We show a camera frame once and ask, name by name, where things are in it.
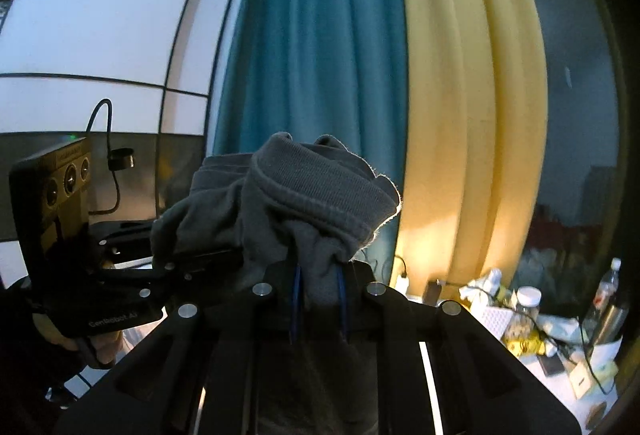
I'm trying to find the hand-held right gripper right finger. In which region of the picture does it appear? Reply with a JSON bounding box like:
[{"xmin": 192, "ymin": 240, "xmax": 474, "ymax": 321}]
[{"xmin": 337, "ymin": 264, "xmax": 583, "ymax": 435}]

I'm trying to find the black round cable clip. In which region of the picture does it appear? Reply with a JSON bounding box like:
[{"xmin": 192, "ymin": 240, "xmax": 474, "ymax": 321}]
[{"xmin": 107, "ymin": 148, "xmax": 135, "ymax": 171}]

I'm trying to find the grey smartphone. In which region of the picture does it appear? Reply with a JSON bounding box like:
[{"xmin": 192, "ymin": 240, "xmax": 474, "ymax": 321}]
[{"xmin": 537, "ymin": 355, "xmax": 566, "ymax": 377}]

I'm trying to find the dark window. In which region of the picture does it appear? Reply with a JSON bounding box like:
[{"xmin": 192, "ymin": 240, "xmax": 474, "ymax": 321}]
[{"xmin": 500, "ymin": 0, "xmax": 628, "ymax": 316}]

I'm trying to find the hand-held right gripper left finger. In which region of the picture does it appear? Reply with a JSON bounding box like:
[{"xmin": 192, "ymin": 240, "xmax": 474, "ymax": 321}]
[{"xmin": 55, "ymin": 264, "xmax": 302, "ymax": 435}]

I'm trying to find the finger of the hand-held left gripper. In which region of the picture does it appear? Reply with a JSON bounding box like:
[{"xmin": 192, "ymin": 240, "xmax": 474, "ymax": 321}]
[
  {"xmin": 104, "ymin": 249, "xmax": 246, "ymax": 304},
  {"xmin": 90, "ymin": 220, "xmax": 156, "ymax": 266}
]

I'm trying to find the grey ribbed garment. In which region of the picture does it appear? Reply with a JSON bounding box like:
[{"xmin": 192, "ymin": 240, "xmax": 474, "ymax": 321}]
[{"xmin": 150, "ymin": 131, "xmax": 404, "ymax": 435}]

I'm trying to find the white plug charger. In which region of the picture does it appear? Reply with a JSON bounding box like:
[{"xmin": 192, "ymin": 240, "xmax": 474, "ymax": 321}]
[{"xmin": 394, "ymin": 257, "xmax": 411, "ymax": 294}]

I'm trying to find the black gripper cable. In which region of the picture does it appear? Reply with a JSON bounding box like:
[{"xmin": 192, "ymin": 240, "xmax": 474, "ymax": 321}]
[{"xmin": 85, "ymin": 98, "xmax": 122, "ymax": 212}]

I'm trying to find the white perforated basket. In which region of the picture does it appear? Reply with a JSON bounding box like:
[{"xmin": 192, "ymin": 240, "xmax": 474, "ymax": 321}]
[{"xmin": 467, "ymin": 307, "xmax": 516, "ymax": 341}]

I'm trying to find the clear jar with white lid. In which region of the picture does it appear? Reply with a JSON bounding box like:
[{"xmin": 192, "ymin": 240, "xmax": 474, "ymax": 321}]
[{"xmin": 505, "ymin": 287, "xmax": 544, "ymax": 341}]

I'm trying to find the wet wipes pack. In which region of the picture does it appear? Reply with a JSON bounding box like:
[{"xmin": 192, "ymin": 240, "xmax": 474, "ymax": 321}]
[{"xmin": 540, "ymin": 315, "xmax": 586, "ymax": 344}]

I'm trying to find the yellow curtain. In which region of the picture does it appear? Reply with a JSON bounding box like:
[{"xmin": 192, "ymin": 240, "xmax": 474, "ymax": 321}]
[{"xmin": 392, "ymin": 0, "xmax": 549, "ymax": 288}]

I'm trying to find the stainless steel tumbler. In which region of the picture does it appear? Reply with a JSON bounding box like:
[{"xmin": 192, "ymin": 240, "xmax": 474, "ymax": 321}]
[{"xmin": 590, "ymin": 304, "xmax": 629, "ymax": 347}]

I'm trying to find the yellow duck snack packet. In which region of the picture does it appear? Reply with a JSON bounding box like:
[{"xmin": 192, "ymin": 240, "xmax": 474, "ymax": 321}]
[{"xmin": 504, "ymin": 334, "xmax": 547, "ymax": 357}]

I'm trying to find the person's left hand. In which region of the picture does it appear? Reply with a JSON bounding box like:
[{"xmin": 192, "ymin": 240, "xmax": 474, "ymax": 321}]
[{"xmin": 32, "ymin": 310, "xmax": 127, "ymax": 369}]

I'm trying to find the clear plastic water bottle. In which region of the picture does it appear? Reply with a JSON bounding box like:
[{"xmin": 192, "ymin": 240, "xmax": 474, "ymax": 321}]
[{"xmin": 582, "ymin": 257, "xmax": 624, "ymax": 347}]

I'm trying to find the yellow tissue pack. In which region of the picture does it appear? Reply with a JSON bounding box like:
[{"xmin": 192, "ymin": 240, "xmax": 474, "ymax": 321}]
[{"xmin": 589, "ymin": 339, "xmax": 624, "ymax": 397}]

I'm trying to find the teal curtain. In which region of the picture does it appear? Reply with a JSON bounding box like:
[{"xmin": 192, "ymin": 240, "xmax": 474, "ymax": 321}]
[{"xmin": 211, "ymin": 0, "xmax": 410, "ymax": 266}]

